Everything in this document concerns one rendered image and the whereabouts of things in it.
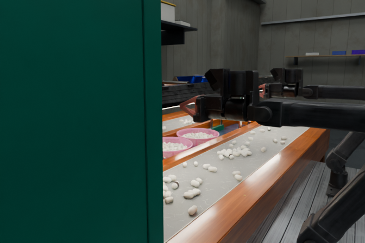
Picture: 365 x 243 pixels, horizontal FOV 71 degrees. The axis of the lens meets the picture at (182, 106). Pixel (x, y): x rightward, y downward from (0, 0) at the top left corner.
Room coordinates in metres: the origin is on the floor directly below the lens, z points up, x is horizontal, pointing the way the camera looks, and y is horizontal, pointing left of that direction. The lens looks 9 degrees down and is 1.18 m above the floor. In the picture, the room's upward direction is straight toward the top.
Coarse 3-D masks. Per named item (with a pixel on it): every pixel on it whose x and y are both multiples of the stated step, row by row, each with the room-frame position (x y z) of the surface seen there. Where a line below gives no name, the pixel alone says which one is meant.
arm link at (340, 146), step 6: (354, 132) 0.97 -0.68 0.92; (348, 138) 0.98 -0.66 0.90; (354, 138) 0.97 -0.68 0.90; (360, 138) 0.96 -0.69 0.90; (342, 144) 0.99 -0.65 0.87; (348, 144) 0.98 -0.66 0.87; (354, 144) 0.97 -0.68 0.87; (336, 150) 1.00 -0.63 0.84; (342, 150) 0.99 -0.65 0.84; (348, 150) 0.98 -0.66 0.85; (354, 150) 0.98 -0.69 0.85; (330, 156) 1.00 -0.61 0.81; (336, 156) 0.99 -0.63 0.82; (342, 156) 0.98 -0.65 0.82; (348, 156) 0.97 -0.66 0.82; (342, 162) 0.98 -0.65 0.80; (330, 168) 1.00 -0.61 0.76
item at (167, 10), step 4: (164, 4) 3.46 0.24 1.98; (168, 4) 3.55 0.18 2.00; (172, 4) 3.58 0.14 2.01; (164, 8) 3.46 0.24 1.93; (168, 8) 3.53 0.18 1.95; (172, 8) 3.60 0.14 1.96; (164, 12) 3.45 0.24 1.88; (168, 12) 3.53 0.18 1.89; (172, 12) 3.60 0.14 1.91; (164, 16) 3.45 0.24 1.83; (168, 16) 3.53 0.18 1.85; (172, 16) 3.60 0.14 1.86; (164, 20) 3.46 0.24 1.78; (168, 20) 3.53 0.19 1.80; (172, 20) 3.60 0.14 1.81
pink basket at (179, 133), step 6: (180, 132) 1.60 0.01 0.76; (186, 132) 1.64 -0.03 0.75; (192, 132) 1.66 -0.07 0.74; (198, 132) 1.66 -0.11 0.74; (204, 132) 1.65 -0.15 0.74; (210, 132) 1.63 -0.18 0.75; (216, 132) 1.58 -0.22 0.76; (186, 138) 1.43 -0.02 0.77; (192, 138) 1.42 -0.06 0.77; (204, 138) 1.42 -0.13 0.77; (210, 138) 1.43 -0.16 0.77
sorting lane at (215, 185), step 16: (256, 128) 1.79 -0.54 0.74; (272, 128) 1.79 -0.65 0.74; (288, 128) 1.79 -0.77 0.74; (304, 128) 1.79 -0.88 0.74; (224, 144) 1.40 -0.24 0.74; (240, 144) 1.40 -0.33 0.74; (256, 144) 1.40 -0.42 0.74; (272, 144) 1.40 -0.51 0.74; (288, 144) 1.40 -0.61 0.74; (192, 160) 1.15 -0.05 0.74; (208, 160) 1.15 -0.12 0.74; (224, 160) 1.15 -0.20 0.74; (240, 160) 1.15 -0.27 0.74; (256, 160) 1.15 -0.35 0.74; (176, 176) 0.97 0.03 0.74; (192, 176) 0.97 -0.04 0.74; (208, 176) 0.97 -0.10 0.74; (224, 176) 0.97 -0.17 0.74; (176, 192) 0.84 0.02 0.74; (208, 192) 0.84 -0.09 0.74; (224, 192) 0.84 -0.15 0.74; (176, 208) 0.74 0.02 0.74; (208, 208) 0.73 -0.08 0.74; (176, 224) 0.66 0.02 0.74
